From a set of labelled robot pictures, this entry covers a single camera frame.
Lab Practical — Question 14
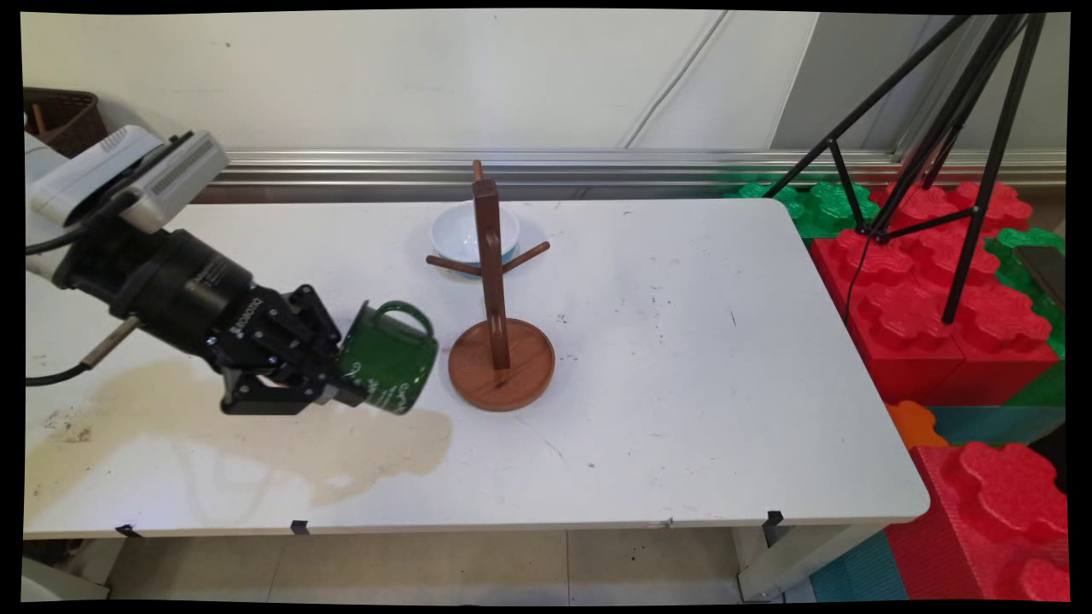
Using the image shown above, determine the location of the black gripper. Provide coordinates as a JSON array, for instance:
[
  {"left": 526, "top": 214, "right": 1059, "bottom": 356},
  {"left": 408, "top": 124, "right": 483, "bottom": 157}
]
[{"left": 53, "top": 223, "right": 376, "bottom": 417}]

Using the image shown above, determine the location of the green enamel mug white lettering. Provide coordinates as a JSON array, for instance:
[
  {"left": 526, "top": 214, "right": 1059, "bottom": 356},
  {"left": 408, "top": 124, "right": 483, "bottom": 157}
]
[{"left": 335, "top": 299, "right": 440, "bottom": 417}]

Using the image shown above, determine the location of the wooden mug tree stand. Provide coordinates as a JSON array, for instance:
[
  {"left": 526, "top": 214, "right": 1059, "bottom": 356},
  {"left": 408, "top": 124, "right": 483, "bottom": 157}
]
[{"left": 426, "top": 159, "right": 556, "bottom": 413}]

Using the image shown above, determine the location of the white bowl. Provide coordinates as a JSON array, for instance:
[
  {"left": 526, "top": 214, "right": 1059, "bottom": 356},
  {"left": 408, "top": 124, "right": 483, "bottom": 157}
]
[{"left": 429, "top": 200, "right": 522, "bottom": 267}]

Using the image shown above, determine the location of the brown wicker basket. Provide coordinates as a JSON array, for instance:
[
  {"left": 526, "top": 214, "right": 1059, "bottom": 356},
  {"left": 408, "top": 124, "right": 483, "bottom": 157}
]
[{"left": 24, "top": 87, "right": 109, "bottom": 160}]

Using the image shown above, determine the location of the green foam block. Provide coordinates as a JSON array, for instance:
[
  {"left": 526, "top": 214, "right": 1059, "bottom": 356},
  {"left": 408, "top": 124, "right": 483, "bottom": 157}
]
[
  {"left": 725, "top": 175, "right": 881, "bottom": 240},
  {"left": 984, "top": 226, "right": 1067, "bottom": 407}
]

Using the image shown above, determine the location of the teal foam block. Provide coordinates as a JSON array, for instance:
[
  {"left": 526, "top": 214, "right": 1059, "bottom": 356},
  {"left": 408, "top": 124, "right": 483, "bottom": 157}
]
[
  {"left": 928, "top": 405, "right": 1067, "bottom": 448},
  {"left": 809, "top": 530, "right": 910, "bottom": 603}
]

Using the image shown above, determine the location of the orange foam block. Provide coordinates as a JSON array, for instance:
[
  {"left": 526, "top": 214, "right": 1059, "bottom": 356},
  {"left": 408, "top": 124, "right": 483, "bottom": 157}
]
[{"left": 886, "top": 400, "right": 950, "bottom": 450}]

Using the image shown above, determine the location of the grey white wrist camera module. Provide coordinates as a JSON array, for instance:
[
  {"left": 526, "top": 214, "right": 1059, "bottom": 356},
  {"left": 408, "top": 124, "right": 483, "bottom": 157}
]
[{"left": 30, "top": 125, "right": 230, "bottom": 236}]

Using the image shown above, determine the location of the aluminium rail along wall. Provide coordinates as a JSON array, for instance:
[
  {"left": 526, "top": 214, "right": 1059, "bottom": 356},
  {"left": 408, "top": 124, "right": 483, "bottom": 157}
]
[{"left": 192, "top": 149, "right": 1067, "bottom": 202}]

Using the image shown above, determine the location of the white wall cable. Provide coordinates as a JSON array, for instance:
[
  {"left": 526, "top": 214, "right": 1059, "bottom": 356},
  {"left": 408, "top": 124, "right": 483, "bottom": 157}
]
[{"left": 621, "top": 10, "right": 732, "bottom": 151}]

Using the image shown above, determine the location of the white table leg frame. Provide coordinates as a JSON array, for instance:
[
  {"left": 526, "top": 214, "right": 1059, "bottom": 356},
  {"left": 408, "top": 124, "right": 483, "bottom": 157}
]
[{"left": 732, "top": 523, "right": 890, "bottom": 603}]

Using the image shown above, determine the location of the black camera tripod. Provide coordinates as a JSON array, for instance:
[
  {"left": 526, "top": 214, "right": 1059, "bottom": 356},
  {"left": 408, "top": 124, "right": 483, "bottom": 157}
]
[{"left": 764, "top": 13, "right": 1048, "bottom": 326}]

